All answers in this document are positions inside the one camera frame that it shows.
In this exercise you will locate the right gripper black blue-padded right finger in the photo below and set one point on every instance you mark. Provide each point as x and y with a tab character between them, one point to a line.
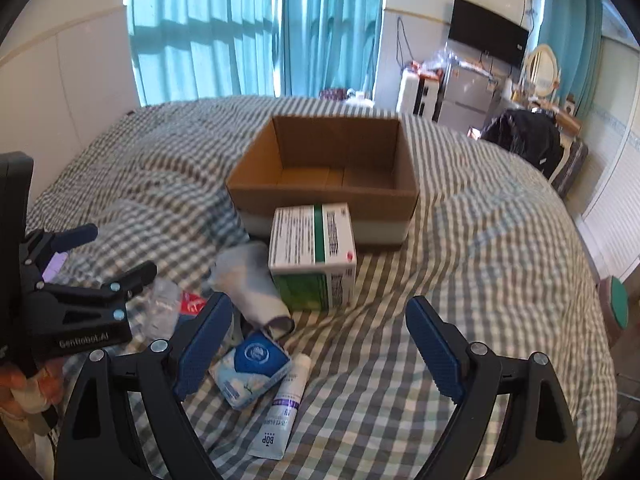
537	438

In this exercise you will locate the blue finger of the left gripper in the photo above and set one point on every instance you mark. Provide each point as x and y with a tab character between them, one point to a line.
43	245

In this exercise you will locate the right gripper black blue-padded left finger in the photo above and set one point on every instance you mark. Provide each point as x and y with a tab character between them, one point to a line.
99	439

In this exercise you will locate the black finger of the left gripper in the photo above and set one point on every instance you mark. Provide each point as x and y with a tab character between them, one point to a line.
132	282

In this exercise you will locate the white cloth pouch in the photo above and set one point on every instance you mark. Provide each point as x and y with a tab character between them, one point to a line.
241	272

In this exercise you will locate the white purple ointment tube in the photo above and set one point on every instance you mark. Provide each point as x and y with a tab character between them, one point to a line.
272	439

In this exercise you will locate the green white medicine box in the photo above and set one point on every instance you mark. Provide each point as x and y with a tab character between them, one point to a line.
312	257

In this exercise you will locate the clear plastic cotton swab jar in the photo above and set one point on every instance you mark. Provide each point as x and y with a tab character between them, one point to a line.
162	310

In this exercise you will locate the person's left hand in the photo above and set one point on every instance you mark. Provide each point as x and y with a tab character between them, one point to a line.
48	383

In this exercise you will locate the red small packet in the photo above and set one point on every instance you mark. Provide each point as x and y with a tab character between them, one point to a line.
191	304

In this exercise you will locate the green topped plastic stool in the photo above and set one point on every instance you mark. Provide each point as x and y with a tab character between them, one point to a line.
613	299

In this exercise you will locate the grey white checkered bedspread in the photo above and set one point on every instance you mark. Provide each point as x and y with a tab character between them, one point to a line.
491	247

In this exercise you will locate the brown cardboard box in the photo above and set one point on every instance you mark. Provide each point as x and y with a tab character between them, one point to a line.
364	162

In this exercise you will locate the white louvered wardrobe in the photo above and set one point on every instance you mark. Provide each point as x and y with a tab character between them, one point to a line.
607	193

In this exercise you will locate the left turquoise curtain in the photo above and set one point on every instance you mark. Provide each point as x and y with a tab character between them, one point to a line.
185	50

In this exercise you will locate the turquoise curtain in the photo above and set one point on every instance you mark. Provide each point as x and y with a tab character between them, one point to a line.
185	50
327	44
573	31

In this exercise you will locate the black jacket on chair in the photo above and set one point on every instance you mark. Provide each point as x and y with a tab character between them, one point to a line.
533	136

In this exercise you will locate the middle turquoise curtain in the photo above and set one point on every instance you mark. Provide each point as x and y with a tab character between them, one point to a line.
327	44

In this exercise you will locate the silver small refrigerator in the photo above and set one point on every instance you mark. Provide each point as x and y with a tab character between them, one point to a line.
465	97

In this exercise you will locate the white suitcase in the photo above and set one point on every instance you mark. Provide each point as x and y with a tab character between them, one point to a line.
418	93

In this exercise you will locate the white oval vanity mirror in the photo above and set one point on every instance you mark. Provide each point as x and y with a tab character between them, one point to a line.
541	73

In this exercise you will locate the right turquoise curtain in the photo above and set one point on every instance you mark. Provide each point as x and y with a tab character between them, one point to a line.
573	31

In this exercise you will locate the black wall television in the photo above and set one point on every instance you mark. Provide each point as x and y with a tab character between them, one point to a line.
488	32

